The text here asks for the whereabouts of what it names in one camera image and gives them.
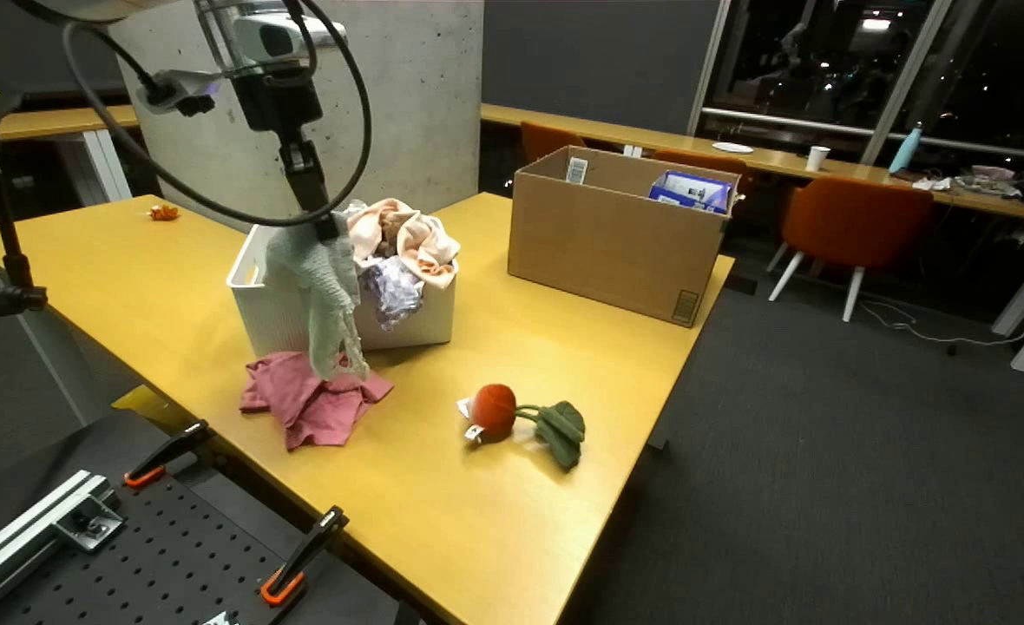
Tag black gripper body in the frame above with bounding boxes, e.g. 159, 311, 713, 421
234, 65, 329, 139

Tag black orange clamp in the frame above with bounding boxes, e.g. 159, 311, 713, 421
255, 503, 350, 611
118, 418, 210, 492

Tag white plastic storage bin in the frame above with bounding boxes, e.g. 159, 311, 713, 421
226, 219, 460, 360

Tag black perforated board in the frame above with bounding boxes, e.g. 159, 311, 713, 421
0, 410, 409, 625

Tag light blue bottle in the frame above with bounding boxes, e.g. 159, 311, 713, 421
883, 117, 926, 182

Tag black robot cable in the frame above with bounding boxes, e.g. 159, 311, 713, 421
62, 0, 376, 231

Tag rose pink shirt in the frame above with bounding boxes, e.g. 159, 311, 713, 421
234, 346, 399, 456

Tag white window frame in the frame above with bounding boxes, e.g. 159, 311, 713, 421
687, 0, 1024, 167

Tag orange chair backrest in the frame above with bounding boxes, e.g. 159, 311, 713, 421
516, 117, 590, 171

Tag long wooden counter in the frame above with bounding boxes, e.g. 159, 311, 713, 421
479, 101, 1024, 374

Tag blue white checked cloth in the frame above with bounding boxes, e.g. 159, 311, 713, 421
362, 254, 429, 325

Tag orange chair white legs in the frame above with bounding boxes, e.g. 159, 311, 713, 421
763, 172, 937, 325

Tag aluminium rail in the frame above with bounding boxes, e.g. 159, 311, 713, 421
0, 465, 128, 611

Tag pale peach shirt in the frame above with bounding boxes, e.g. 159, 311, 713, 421
340, 193, 463, 293

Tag grey white towel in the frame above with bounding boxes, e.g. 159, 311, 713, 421
260, 216, 370, 381

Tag blue package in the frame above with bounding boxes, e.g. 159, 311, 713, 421
644, 171, 738, 219

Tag pile of papers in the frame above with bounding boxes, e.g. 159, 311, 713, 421
955, 162, 1024, 200

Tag brown cardboard box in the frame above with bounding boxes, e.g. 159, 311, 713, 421
504, 143, 745, 329

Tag black camera tripod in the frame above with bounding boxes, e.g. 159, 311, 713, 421
0, 80, 53, 324

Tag red radish plush green leaves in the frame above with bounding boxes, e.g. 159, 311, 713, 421
458, 381, 590, 476

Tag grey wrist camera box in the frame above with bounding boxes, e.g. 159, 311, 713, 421
227, 13, 343, 68

